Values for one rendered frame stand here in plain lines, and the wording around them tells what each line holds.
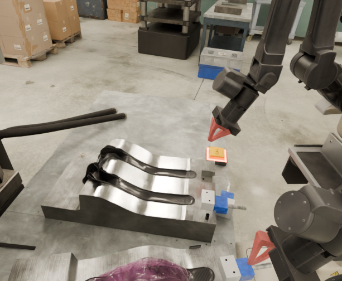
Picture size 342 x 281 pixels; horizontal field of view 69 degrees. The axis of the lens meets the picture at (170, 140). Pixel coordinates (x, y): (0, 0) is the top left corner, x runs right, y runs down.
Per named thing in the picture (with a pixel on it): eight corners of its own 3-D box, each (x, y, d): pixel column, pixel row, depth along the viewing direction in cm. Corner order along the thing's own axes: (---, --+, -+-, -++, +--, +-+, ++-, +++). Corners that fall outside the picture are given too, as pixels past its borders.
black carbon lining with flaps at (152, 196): (196, 174, 84) (200, 153, 78) (193, 213, 71) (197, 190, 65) (96, 161, 86) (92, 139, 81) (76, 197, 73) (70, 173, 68)
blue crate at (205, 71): (238, 74, 401) (241, 61, 388) (236, 84, 368) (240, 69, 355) (201, 68, 412) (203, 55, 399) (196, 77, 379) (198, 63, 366)
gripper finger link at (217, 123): (202, 141, 76) (220, 118, 72) (198, 128, 82) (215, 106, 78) (219, 149, 79) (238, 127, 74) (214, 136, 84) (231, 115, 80)
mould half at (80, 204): (211, 179, 92) (217, 150, 84) (211, 243, 72) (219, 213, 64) (81, 161, 96) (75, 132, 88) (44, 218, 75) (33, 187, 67)
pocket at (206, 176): (213, 179, 85) (215, 172, 83) (213, 191, 80) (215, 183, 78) (200, 178, 85) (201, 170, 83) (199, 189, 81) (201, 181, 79)
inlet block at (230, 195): (237, 179, 85) (234, 190, 89) (223, 175, 87) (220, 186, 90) (233, 208, 75) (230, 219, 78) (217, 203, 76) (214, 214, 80)
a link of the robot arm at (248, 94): (264, 95, 68) (258, 86, 72) (245, 83, 65) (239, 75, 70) (248, 114, 71) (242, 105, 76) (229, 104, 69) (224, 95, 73)
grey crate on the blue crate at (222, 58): (241, 61, 388) (243, 52, 379) (240, 70, 356) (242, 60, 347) (203, 56, 399) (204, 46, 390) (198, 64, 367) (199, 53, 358)
